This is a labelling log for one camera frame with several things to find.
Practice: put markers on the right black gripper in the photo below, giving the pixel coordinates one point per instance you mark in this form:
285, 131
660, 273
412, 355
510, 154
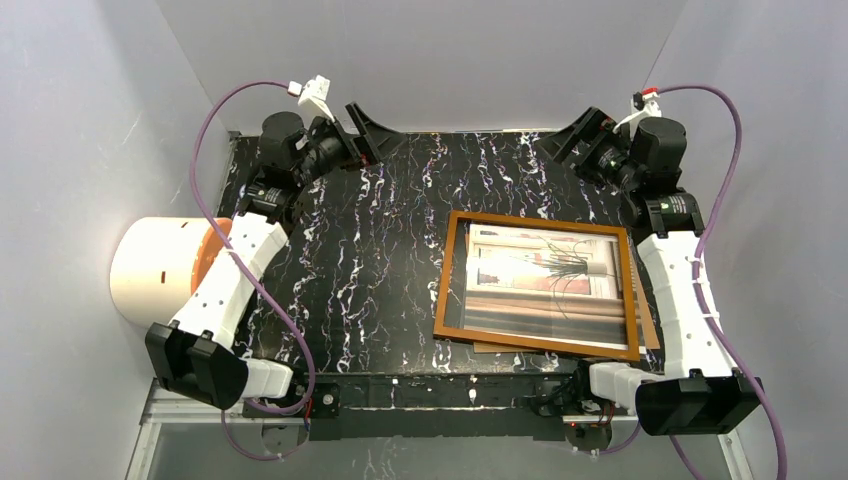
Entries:
584, 145

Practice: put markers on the brown wooden photo frame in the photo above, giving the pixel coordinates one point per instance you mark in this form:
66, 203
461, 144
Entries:
451, 287

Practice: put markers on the white cylinder with coloured lid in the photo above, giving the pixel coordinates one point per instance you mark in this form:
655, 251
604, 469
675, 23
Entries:
159, 263

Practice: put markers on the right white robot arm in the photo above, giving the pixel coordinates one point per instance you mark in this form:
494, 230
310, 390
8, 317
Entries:
702, 390

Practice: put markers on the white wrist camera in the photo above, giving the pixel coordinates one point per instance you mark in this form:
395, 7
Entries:
644, 104
312, 97

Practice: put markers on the brown cardboard backing board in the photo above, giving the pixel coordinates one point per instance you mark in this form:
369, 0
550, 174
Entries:
649, 339

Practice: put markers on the printed photo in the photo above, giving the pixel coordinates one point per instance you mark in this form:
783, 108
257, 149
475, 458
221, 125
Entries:
549, 285

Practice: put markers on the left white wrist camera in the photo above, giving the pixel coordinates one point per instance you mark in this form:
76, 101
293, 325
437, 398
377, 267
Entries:
312, 97

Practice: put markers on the aluminium rail base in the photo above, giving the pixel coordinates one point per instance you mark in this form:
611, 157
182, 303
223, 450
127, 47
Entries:
443, 426

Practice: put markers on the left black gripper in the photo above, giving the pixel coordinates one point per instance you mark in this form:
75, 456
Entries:
354, 143

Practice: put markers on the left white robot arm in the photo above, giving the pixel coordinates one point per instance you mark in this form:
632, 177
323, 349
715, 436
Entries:
192, 354

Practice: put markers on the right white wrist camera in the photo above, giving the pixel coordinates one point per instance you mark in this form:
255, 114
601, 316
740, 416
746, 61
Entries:
644, 104

